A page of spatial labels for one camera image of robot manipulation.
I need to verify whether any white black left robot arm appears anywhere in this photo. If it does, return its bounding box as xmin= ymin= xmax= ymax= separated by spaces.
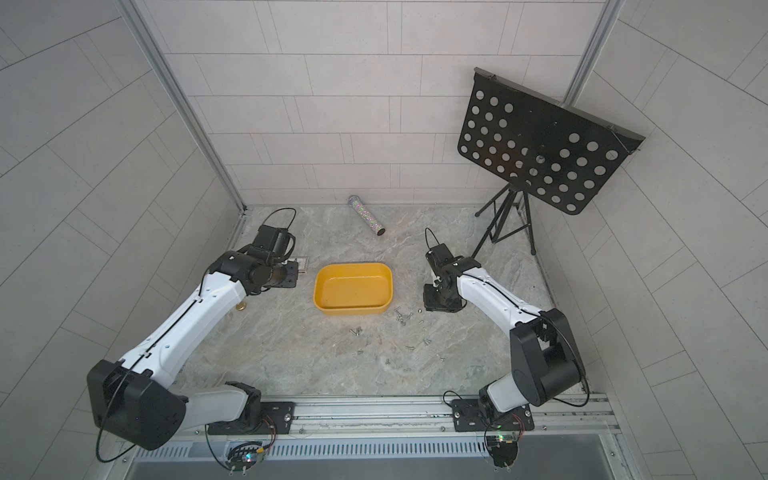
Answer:
xmin=87 ymin=249 xmax=299 ymax=450

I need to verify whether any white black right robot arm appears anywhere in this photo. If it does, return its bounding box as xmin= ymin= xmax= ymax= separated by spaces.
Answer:
xmin=423 ymin=245 xmax=586 ymax=413

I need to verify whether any playing card box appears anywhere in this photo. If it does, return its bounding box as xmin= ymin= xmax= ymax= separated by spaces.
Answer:
xmin=295 ymin=257 xmax=308 ymax=273

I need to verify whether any yellow plastic storage box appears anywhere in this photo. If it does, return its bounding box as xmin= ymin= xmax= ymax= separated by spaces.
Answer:
xmin=313 ymin=263 xmax=394 ymax=315

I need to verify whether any silver screw cluster screw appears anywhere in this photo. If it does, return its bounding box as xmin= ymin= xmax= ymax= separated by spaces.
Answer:
xmin=394 ymin=308 xmax=413 ymax=326

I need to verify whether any rhinestone silver microphone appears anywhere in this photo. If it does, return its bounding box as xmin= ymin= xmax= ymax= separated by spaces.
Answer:
xmin=347 ymin=195 xmax=386 ymax=236

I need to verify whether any right green circuit board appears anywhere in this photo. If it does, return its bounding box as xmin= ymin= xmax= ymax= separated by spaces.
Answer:
xmin=484 ymin=434 xmax=519 ymax=469

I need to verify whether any green circuit board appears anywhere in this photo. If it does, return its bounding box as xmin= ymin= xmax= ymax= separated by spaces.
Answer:
xmin=225 ymin=441 xmax=266 ymax=476
xmin=484 ymin=434 xmax=519 ymax=469

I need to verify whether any black perforated music stand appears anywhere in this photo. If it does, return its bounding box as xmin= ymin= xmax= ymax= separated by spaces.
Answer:
xmin=456 ymin=68 xmax=644 ymax=243

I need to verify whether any left green circuit board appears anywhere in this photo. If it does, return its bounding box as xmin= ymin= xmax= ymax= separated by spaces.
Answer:
xmin=225 ymin=441 xmax=266 ymax=476

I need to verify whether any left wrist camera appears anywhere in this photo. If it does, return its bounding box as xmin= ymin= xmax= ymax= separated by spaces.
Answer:
xmin=252 ymin=224 xmax=296 ymax=265

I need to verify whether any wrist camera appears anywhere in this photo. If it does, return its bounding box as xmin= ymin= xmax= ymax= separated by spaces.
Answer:
xmin=425 ymin=243 xmax=455 ymax=278
xmin=252 ymin=224 xmax=296 ymax=265

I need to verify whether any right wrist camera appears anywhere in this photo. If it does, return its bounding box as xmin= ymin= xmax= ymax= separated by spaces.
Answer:
xmin=425 ymin=243 xmax=455 ymax=278

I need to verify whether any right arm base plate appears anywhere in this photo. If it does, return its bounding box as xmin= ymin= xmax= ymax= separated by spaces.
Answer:
xmin=448 ymin=398 xmax=535 ymax=433

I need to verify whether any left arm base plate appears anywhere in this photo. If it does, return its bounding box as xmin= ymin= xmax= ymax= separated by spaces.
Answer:
xmin=208 ymin=402 xmax=296 ymax=436

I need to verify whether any aluminium rail frame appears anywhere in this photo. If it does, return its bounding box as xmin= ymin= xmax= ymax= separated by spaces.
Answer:
xmin=96 ymin=394 xmax=642 ymax=479

